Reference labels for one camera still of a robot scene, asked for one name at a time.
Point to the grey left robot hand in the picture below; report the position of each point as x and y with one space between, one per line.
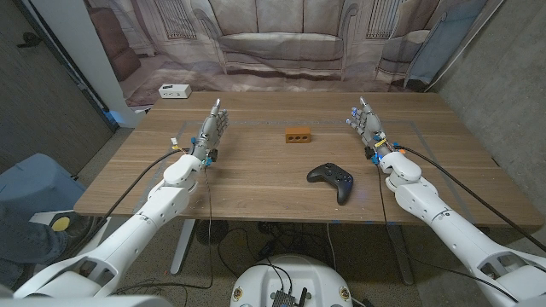
209 132

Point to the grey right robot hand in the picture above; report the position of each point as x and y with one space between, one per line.
371 128

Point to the black game controller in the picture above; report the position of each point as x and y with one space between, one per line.
332 175

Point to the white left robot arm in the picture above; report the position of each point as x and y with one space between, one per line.
128 239

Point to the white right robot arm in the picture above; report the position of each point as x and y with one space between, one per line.
452 230

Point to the brown block with three holes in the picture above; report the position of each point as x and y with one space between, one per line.
297 130

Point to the white power box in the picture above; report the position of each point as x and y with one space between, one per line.
175 90

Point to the round black fan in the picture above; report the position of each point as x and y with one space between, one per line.
212 232

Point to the printed sofa backdrop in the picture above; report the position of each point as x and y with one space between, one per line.
277 42

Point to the white table leg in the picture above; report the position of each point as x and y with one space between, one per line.
183 243

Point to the grey table leg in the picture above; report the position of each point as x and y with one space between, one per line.
401 256

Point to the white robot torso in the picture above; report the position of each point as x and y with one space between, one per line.
260 277

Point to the blue grey container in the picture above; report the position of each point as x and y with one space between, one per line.
34 183

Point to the black module with antenna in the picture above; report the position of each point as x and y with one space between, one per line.
283 298

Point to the person leg in jeans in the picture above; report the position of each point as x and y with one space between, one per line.
25 247

